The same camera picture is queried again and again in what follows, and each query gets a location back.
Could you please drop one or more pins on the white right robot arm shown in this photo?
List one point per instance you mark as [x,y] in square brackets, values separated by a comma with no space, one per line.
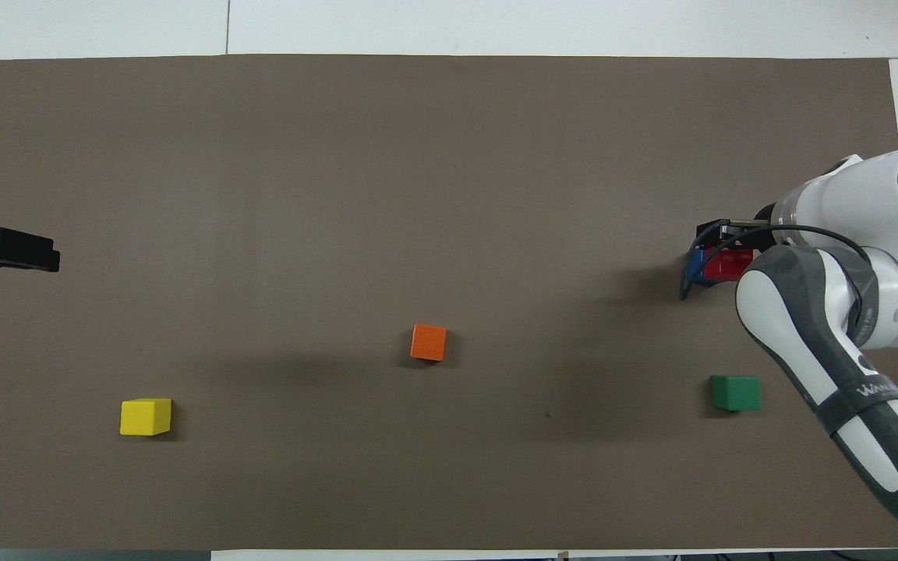
[807,327]

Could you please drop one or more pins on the brown table mat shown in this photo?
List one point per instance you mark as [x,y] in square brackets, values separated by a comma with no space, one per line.
[262,156]

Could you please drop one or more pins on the red cube block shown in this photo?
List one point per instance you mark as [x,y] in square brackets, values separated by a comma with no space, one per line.
[726,265]

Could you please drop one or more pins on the orange cube block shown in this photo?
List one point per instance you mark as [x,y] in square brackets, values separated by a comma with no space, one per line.
[428,343]

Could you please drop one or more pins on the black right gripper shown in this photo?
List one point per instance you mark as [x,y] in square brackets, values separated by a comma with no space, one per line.
[730,234]

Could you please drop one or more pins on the green cube block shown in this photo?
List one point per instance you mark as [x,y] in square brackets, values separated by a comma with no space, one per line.
[736,393]

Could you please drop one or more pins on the yellow cube block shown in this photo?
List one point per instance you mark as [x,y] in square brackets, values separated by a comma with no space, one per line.
[145,417]

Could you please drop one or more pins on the blue cube block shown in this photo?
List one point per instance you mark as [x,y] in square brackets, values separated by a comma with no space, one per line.
[700,263]

